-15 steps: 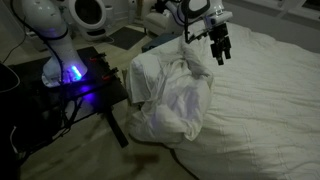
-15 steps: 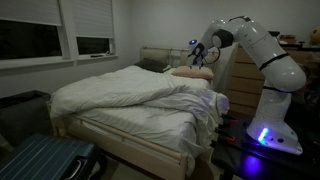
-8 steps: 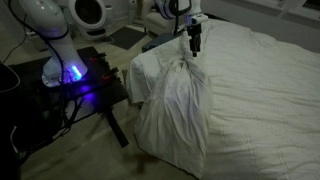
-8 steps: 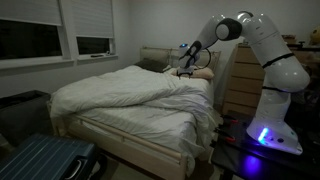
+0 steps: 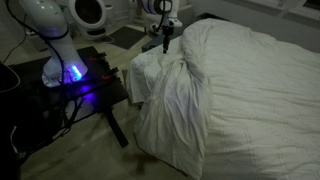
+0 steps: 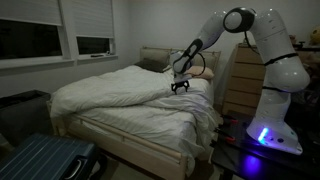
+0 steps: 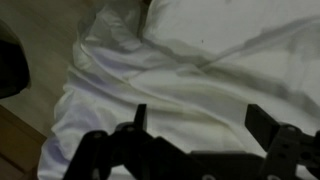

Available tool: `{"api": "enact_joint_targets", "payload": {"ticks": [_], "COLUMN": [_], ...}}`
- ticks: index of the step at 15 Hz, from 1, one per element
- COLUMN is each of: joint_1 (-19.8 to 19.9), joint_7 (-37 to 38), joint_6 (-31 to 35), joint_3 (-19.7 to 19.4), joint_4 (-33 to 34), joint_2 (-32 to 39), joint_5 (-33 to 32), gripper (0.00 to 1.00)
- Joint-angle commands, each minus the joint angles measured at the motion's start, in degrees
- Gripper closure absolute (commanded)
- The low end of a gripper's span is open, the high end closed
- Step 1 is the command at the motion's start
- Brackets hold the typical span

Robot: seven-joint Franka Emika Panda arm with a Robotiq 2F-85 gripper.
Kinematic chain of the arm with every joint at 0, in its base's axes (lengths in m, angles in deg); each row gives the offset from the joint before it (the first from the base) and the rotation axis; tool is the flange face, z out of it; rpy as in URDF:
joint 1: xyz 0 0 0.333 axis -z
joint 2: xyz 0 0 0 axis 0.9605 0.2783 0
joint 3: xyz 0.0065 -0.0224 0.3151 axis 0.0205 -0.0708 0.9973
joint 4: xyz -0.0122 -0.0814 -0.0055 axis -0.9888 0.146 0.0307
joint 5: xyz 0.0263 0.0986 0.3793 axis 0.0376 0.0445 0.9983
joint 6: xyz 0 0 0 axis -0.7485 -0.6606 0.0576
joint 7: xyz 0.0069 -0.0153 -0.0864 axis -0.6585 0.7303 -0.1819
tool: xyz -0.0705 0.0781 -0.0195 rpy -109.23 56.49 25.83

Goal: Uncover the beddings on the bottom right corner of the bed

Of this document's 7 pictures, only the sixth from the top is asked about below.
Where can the narrow window with white blind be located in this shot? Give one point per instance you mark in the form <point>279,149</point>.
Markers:
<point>93,45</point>

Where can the blue hard suitcase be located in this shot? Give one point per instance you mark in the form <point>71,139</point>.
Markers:
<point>43,156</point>

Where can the wooden dresser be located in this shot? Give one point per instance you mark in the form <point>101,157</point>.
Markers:
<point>245,76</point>

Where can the black robot table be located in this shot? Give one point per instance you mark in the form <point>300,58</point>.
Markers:
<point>283,163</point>

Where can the dark grey pillow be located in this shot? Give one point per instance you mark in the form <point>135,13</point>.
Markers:
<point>151,65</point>

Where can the wide window with white blind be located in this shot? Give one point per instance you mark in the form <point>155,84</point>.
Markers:
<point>30,40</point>

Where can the black mounting bar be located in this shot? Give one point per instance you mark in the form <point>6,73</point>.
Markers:
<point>308,46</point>

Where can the pink pillow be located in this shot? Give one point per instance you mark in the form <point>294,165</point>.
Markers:
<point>201,71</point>

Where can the small dark remote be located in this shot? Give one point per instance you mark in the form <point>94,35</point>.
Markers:
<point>97,55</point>

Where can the white duvet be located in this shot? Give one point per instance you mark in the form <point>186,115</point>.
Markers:
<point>116,86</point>

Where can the dark storage ottoman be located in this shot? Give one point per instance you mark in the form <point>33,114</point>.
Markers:
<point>23,116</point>

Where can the beige padded headboard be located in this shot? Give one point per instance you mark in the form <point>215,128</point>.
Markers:
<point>156,54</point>

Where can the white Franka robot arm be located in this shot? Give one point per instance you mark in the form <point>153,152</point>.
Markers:
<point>276,110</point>

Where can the white mattress sheet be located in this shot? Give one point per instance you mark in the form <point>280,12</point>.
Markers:
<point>133,123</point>

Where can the small brown object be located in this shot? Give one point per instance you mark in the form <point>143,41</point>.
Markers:
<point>292,39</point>

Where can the yellow plush toy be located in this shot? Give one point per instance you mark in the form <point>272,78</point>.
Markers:
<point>315,36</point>

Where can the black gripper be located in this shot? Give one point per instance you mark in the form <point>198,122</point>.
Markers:
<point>182,80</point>

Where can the light wooden bed frame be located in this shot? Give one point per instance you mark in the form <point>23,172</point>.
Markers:
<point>140,156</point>

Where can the red black clamp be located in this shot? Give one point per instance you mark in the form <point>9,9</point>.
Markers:
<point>225,136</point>
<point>230,120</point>

